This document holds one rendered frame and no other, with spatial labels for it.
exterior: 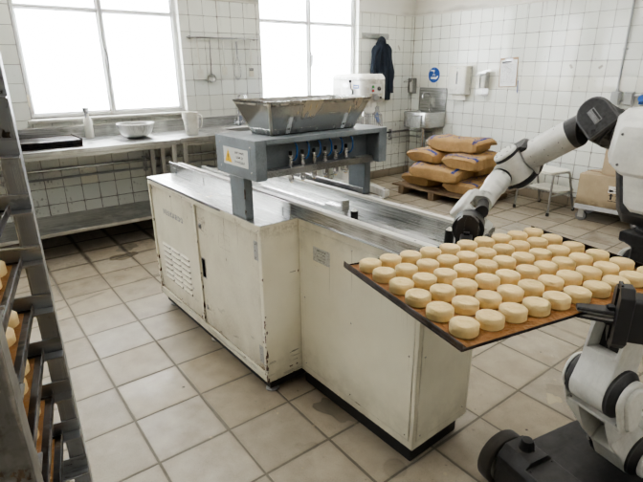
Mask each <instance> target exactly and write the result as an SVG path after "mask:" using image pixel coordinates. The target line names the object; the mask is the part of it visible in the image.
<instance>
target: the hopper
mask: <svg viewBox="0 0 643 482"><path fill-rule="evenodd" d="M371 98H372V97H368V96H348V95H315V96H295V97H275V98H255V99H233V101H234V104H235V105H236V107H237V109H238V110H239V112H240V114H241V115H242V117H243V119H244V120H245V122H246V123H247V125H248V126H249V128H250V130H251V132H252V133H256V134H261V135H267V136H279V135H288V134H298V133H306V132H316V131H324V130H334V129H344V128H352V127H354V126H355V124H356V123H357V121H358V119H359V117H360V116H361V115H362V113H363V112H364V110H365V108H366V106H367V104H368V102H369V101H370V99H371Z"/></svg>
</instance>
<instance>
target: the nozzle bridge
mask: <svg viewBox="0 0 643 482"><path fill-rule="evenodd" d="M349 136H351V137H352V138H353V142H354V144H353V149H352V151H351V152H350V153H348V158H347V159H345V158H344V147H343V151H342V153H341V154H339V155H338V160H337V161H334V160H333V149H334V145H335V144H336V145H337V149H338V152H339V153H340V152H341V150H342V141H341V139H340V138H339V137H341V138H342V139H343V142H344V144H345V143H347V148H348V151H350V150H351V147H352V140H351V138H350V137H349ZM329 139H331V141H332V152H331V154H330V155H329V156H327V162H323V161H322V152H323V147H324V146H326V150H327V154H329V153H330V150H331V142H330V140H329ZM318 140H320V142H321V155H320V156H319V157H318V158H317V160H316V163H315V164H312V153H311V152H312V148H313V147H315V148H316V152H317V153H316V154H317V156H318V155H319V153H320V143H319V141H318ZM306 141H308V142H309V145H310V153H309V157H308V158H307V159H306V160H305V165H300V150H301V149H304V154H305V157H307V155H308V144H307V142H306ZM215 142H216V154H217V166H218V170H220V171H223V172H226V173H230V183H231V195H232V209H233V215H235V216H237V217H239V218H242V219H244V220H246V221H247V220H251V219H255V218H254V201H253V185H252V181H254V182H257V183H259V182H265V181H267V180H268V179H270V178H276V177H281V176H287V175H293V174H299V173H304V172H310V171H316V170H322V169H327V168H333V167H339V166H345V165H348V184H349V185H352V186H358V187H362V188H363V194H369V189H370V162H373V161H374V162H383V161H385V160H386V155H387V127H384V126H376V125H367V124H359V123H356V124H355V126H354V127H352V128H344V129H334V130H324V131H316V132H306V133H298V134H288V135H279V136H267V135H261V134H256V133H252V132H251V130H248V131H237V132H227V133H216V134H215ZM294 142H295V143H296V144H297V146H298V156H297V158H296V154H297V149H296V145H295V144H294ZM289 151H292V155H293V159H295V158H296V159H295V160H294V161H293V167H289V166H288V156H289Z"/></svg>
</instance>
